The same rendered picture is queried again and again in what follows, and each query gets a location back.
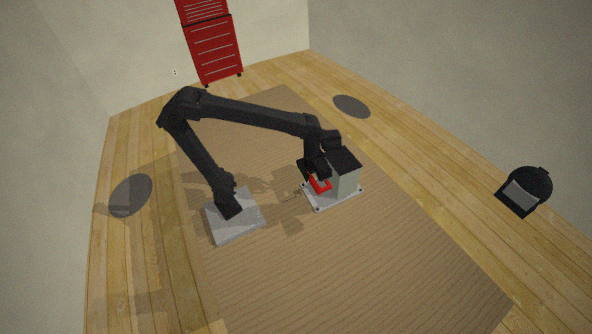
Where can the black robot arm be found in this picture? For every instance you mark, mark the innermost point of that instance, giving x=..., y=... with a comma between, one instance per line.
x=306, y=126

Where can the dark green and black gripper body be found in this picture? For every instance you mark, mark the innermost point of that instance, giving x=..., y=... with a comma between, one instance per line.
x=300, y=164

